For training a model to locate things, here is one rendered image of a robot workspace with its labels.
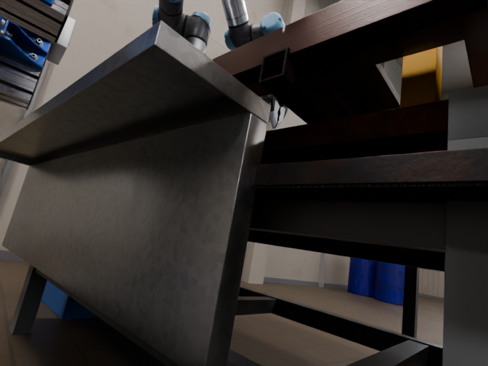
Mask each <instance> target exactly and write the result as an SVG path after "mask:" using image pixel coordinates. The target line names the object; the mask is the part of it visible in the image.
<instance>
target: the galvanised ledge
mask: <svg viewBox="0 0 488 366"><path fill-rule="evenodd" d="M270 108H271V106H270V105H269V104H268V103H266V102H265V101H264V100H263V99H262V98H260V97H259V96H258V95H256V94H255V93H253V92H252V91H251V90H250V89H249V88H248V87H246V86H245V85H243V84H242V83H241V82H239V81H238V80H237V79H236V78H235V77H233V76H232V75H231V74H229V73H228V72H227V71H226V70H225V69H223V68H222V67H220V66H219V65H218V64H216V63H215V62H214V61H213V60H212V59H210V58H209V57H208V56H206V55H205V54H204V53H202V52H201V51H200V50H199V49H198V48H196V47H195V46H193V45H192V44H191V43H190V42H189V41H187V40H186V39H185V38H183V37H182V36H181V35H179V34H178V33H177V32H176V31H175V30H173V29H172V28H170V27H169V26H168V25H167V24H165V23H164V22H163V21H162V20H161V21H159V22H158V23H156V24H155V25H154V26H153V27H151V28H149V29H148V30H146V31H145V32H144V33H143V34H141V35H140V36H138V37H137V38H135V39H134V40H133V41H131V42H130V43H129V44H127V45H125V47H123V48H122V49H120V50H119V51H117V52H116V53H115V54H113V55H112V56H110V57H109V58H107V59H106V60H105V61H104V62H102V63H101V64H99V65H98V66H97V67H95V68H94V69H92V70H91V71H89V72H88V73H87V74H86V75H84V76H82V77H81V78H80V79H78V80H77V81H76V82H74V83H73V84H71V85H70V86H69V87H68V88H66V89H64V90H63V91H61V92H60V93H59V94H58V95H56V96H55V97H53V98H52V99H50V100H49V101H48V102H46V103H45V104H43V105H42V106H41V107H40V108H38V109H37V110H35V111H34V112H32V113H31V114H30V115H28V116H27V117H25V118H24V119H22V120H21V121H20V122H19V123H17V124H15V125H14V126H13V127H12V128H10V129H9V130H7V131H6V132H4V133H3V134H2V135H1V136H0V158H3V159H7V160H11V161H14V162H17V163H22V164H25V165H28V166H32V165H35V164H38V163H43V162H47V161H51V160H56V159H59V158H65V157H68V156H72V155H77V154H80V153H86V152H89V151H92V150H98V149H102V148H105V147H110V146H113V145H119V144H123V143H126V142H132V141H135V140H138V139H144V138H147V137H153V136H156V135H159V134H165V133H169V132H172V131H177V130H180V129H186V128H189V127H193V126H198V125H202V124H205V123H210V122H214V121H220V120H223V119H226V118H231V117H235V116H239V115H244V114H247V113H253V114H254V115H255V116H257V117H258V118H260V119H261V120H262V121H264V122H265V123H268V121H269V113H270Z"/></svg>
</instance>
